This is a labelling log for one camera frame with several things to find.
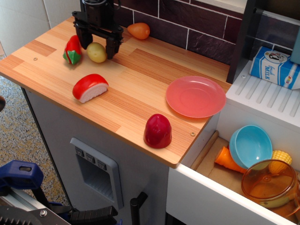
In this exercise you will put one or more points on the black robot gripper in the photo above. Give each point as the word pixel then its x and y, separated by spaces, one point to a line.
pixel 97 18

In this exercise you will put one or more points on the yellow toy potato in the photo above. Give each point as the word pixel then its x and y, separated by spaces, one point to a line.
pixel 96 52

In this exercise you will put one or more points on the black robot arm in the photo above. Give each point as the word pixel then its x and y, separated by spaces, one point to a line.
pixel 96 17

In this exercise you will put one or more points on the pink plastic plate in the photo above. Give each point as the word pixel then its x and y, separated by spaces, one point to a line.
pixel 195 97

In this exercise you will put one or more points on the red toy chili pepper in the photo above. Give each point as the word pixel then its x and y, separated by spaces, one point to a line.
pixel 72 52

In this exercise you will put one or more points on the orange toy fruit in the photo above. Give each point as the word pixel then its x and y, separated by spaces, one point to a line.
pixel 139 30

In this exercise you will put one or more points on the dark red toy pepper half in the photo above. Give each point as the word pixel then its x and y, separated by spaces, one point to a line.
pixel 158 132

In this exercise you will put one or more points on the grey toy ice dispenser panel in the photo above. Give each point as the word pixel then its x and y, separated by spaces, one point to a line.
pixel 100 173

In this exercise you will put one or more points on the blue clamp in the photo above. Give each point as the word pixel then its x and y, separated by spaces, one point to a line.
pixel 20 175

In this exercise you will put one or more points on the orange toy ice cream cone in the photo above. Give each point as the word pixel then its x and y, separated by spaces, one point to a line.
pixel 225 159

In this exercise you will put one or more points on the blue and white milk carton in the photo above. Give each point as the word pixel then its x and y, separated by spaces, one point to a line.
pixel 276 67

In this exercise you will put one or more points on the black ridged clamp bar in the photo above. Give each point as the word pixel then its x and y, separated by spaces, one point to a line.
pixel 102 216

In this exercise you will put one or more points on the white toy sink basin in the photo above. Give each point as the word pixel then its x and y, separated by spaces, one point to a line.
pixel 201 192

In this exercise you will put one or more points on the light blue plastic bowl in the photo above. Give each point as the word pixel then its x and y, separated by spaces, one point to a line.
pixel 249 145

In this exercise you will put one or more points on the yellow toy corn cob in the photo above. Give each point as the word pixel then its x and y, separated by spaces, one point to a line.
pixel 279 161

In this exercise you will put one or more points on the transparent orange plastic pot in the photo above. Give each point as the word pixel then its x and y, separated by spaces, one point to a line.
pixel 279 193

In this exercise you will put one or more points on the black cabinet door handle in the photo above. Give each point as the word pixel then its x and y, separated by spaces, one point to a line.
pixel 135 205

